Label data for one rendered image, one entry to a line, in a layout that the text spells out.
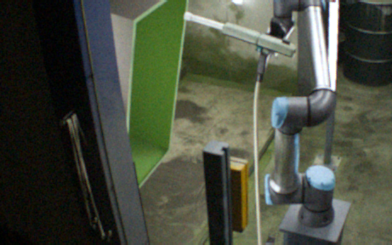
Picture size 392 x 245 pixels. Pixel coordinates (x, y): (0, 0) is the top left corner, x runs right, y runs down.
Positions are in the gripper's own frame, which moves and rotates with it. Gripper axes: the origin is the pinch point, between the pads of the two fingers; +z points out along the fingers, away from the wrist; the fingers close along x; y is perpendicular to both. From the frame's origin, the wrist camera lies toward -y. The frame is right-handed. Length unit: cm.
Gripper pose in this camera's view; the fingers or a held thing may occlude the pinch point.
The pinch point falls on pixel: (264, 48)
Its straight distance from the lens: 221.5
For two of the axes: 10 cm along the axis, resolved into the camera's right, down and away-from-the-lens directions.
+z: -3.9, 5.3, -7.5
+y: -1.3, 7.8, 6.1
